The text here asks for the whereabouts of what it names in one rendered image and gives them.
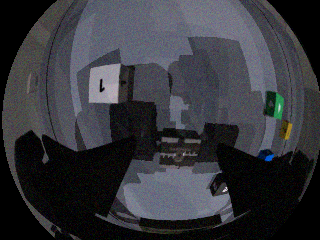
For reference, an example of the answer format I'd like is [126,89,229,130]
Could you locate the blue block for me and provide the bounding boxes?
[257,149,275,161]

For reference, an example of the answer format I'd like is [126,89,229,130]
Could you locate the green block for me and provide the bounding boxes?
[264,91,284,120]

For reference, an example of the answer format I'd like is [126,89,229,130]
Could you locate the yellow block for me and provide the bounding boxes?
[279,120,292,140]

